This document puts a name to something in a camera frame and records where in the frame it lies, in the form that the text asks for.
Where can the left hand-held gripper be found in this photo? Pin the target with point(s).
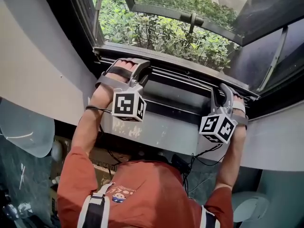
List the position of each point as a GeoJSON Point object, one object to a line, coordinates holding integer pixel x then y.
{"type": "Point", "coordinates": [126, 103]}

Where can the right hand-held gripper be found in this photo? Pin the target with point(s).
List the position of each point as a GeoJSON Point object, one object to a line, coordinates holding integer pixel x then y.
{"type": "Point", "coordinates": [216, 127]}

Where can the dark-framed glass window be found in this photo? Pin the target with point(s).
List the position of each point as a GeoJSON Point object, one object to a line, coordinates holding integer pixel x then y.
{"type": "Point", "coordinates": [180, 64]}

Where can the person's left forearm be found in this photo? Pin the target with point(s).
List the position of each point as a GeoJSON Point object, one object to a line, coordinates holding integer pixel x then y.
{"type": "Point", "coordinates": [90, 127]}

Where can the person's right forearm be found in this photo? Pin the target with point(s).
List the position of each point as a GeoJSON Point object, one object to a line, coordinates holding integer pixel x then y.
{"type": "Point", "coordinates": [231, 163]}

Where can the open glass window sash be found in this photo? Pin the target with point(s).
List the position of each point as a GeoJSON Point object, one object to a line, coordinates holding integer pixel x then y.
{"type": "Point", "coordinates": [161, 12]}

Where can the person's right hand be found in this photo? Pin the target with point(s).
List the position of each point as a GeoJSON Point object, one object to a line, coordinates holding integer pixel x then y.
{"type": "Point", "coordinates": [237, 98]}

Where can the person's left hand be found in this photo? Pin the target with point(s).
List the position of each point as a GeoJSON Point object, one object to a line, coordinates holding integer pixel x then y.
{"type": "Point", "coordinates": [127, 63]}

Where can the black waist controller box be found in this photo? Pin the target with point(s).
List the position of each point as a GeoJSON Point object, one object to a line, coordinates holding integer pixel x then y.
{"type": "Point", "coordinates": [180, 163]}

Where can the green shrubs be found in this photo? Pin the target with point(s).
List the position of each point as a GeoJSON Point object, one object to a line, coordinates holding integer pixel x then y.
{"type": "Point", "coordinates": [142, 30]}

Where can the white soft bundle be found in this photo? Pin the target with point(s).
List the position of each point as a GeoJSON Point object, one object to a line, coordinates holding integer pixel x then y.
{"type": "Point", "coordinates": [57, 151]}

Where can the white toilet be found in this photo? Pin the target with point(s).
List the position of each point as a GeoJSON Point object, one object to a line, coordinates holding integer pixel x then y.
{"type": "Point", "coordinates": [249, 205]}

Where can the person's red shirt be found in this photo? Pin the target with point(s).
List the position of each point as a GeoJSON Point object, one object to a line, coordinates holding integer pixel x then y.
{"type": "Point", "coordinates": [152, 193]}

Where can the white oval bathtub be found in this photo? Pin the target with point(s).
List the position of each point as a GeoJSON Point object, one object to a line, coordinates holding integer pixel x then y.
{"type": "Point", "coordinates": [26, 127]}

